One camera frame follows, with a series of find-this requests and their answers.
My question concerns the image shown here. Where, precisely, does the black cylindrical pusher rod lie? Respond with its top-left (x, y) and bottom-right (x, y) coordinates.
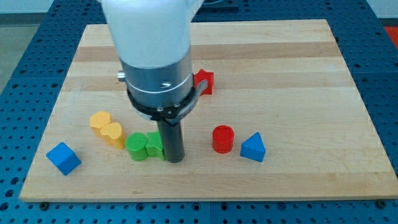
top-left (157, 121), bottom-right (185, 163)

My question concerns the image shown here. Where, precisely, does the red star block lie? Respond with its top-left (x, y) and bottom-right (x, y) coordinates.
top-left (193, 68), bottom-right (215, 96)

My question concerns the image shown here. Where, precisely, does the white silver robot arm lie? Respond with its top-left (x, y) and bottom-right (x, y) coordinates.
top-left (100, 0), bottom-right (208, 163)

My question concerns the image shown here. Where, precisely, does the green cylinder block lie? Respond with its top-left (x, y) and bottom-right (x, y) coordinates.
top-left (125, 133), bottom-right (148, 161)

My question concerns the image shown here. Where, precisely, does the red cylinder block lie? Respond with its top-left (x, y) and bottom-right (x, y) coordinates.
top-left (212, 125), bottom-right (234, 154)

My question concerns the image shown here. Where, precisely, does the yellow heart block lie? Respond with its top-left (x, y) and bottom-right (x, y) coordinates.
top-left (100, 123), bottom-right (126, 149)

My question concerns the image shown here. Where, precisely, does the yellow hexagon block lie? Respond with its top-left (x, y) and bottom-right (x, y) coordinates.
top-left (90, 111), bottom-right (113, 138)

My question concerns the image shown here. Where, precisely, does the blue triangular prism block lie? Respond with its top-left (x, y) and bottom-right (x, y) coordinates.
top-left (240, 132), bottom-right (266, 162)

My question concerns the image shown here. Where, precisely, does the blue cube block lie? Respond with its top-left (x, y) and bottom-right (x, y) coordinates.
top-left (46, 142), bottom-right (81, 175)

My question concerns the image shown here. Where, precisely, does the wooden board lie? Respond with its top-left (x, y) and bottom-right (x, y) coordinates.
top-left (20, 20), bottom-right (397, 202)

